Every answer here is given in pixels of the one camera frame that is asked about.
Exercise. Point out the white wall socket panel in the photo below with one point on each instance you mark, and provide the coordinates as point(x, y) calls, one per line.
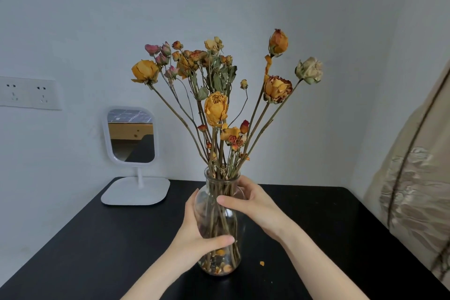
point(7, 92)

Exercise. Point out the beige embroidered curtain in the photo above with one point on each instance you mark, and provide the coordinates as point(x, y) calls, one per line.
point(415, 187)

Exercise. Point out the pile of dried orange petals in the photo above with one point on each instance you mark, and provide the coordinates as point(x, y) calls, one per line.
point(218, 268)

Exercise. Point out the person's right forearm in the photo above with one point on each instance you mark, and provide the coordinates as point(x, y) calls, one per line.
point(323, 271)

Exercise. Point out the person's right hand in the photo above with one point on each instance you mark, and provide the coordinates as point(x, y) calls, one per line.
point(260, 208)

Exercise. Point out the clear glass vase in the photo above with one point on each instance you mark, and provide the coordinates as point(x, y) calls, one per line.
point(207, 215)

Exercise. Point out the short cluster buds dried flower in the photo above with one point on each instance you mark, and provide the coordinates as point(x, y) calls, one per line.
point(236, 141)

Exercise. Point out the white standing mirror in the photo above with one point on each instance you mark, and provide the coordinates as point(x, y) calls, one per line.
point(137, 190)

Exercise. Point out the round yellow dried flower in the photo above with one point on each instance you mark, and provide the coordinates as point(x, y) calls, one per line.
point(230, 132)

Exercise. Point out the person's left hand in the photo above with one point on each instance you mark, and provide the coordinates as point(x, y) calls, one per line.
point(190, 243)

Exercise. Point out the tiny-bud thin dried flower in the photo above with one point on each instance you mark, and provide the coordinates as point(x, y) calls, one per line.
point(202, 128)

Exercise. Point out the black table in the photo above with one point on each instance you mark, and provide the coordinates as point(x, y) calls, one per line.
point(316, 257)

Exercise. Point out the peach pink-edged dried flower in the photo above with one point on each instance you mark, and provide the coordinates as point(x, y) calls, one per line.
point(277, 89)

